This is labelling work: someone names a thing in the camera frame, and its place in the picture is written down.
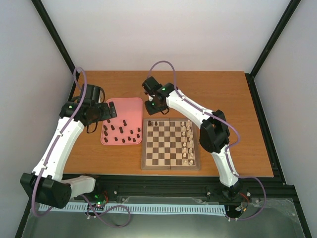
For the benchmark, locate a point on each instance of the black aluminium frame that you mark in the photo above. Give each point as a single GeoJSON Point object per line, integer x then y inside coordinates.
{"type": "Point", "coordinates": [169, 185]}

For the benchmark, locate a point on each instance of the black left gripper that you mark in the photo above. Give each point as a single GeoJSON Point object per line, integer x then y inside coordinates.
{"type": "Point", "coordinates": [107, 114]}

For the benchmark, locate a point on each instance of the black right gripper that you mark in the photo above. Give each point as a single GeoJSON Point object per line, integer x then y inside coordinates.
{"type": "Point", "coordinates": [150, 111]}

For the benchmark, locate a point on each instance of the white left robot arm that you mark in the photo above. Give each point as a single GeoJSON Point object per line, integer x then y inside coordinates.
{"type": "Point", "coordinates": [59, 148]}

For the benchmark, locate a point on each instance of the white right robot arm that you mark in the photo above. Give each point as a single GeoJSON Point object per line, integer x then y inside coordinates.
{"type": "Point", "coordinates": [214, 130]}

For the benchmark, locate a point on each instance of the wooden chess board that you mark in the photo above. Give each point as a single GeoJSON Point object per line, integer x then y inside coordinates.
{"type": "Point", "coordinates": [162, 147]}

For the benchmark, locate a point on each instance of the light blue cable duct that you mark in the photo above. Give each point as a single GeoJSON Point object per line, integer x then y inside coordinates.
{"type": "Point", "coordinates": [163, 209]}

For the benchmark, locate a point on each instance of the pink plastic tray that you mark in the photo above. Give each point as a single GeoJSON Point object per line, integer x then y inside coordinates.
{"type": "Point", "coordinates": [131, 110]}

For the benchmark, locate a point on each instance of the row of white chess pieces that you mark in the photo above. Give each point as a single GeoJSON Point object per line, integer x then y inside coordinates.
{"type": "Point", "coordinates": [187, 140]}

